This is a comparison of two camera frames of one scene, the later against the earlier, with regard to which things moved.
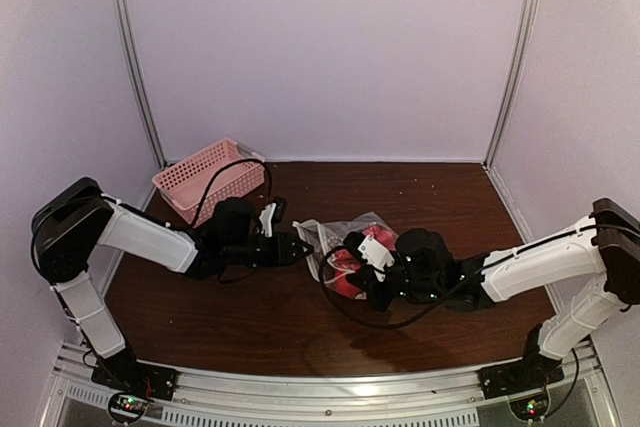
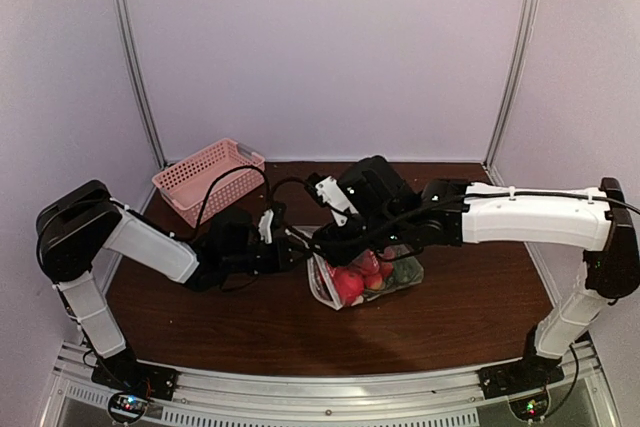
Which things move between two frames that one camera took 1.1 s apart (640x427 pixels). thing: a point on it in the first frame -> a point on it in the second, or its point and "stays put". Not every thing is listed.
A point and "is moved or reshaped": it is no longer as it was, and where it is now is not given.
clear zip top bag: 327,256 is moved or reshaped
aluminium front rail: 322,397 stays put
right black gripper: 365,280 -> 334,251
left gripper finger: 309,247 stays put
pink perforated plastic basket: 183,182 stays put
